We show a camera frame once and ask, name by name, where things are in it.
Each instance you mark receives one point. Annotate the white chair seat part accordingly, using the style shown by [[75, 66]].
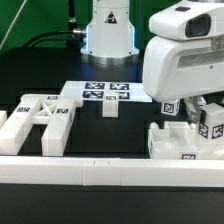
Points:
[[175, 141]]

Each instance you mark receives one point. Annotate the white fence bar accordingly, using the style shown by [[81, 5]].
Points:
[[111, 172], [3, 118]]

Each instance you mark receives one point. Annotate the white tagged cube left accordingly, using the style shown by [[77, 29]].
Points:
[[170, 107]]

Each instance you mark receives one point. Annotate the white marker base sheet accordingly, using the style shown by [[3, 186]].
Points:
[[96, 90]]

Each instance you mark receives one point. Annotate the white tagged cube right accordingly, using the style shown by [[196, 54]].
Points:
[[201, 102]]

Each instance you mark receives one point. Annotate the white front fence bar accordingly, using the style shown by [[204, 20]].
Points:
[[111, 172]]

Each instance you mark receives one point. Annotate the white chair back frame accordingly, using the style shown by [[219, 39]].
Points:
[[56, 112]]

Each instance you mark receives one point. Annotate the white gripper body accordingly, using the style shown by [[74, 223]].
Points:
[[186, 55]]

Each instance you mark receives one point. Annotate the white left fence bar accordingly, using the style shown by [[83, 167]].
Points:
[[3, 118]]

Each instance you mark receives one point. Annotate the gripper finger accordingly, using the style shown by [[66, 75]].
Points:
[[195, 113]]

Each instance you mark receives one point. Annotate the black vertical pole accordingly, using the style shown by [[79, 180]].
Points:
[[71, 11]]

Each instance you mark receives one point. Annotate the white tagged cube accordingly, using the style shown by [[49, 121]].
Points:
[[170, 107], [201, 102]]

